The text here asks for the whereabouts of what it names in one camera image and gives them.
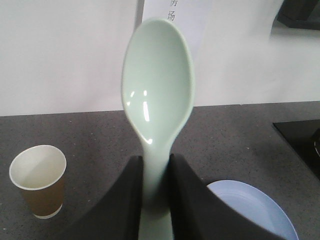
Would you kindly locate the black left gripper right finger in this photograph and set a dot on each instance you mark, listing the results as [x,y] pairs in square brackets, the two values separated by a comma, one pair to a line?
[198,214]

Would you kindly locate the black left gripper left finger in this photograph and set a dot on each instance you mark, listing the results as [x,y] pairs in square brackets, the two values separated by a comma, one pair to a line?
[117,215]

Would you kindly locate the brown paper cup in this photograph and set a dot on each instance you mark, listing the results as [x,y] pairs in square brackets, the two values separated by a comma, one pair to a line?
[39,173]

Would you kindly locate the pale green plastic spoon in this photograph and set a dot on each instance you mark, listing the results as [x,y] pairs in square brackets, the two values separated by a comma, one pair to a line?
[157,91]

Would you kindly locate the light blue plate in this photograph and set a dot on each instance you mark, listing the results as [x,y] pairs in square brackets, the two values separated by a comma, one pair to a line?
[256,206]

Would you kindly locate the black induction cooktop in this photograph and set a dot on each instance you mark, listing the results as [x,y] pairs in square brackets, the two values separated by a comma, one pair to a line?
[304,138]

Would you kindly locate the black range hood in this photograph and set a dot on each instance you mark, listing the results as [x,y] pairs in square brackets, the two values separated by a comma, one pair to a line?
[300,14]

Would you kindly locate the white paper on wall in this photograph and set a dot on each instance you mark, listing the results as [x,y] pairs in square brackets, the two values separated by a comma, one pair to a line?
[189,16]

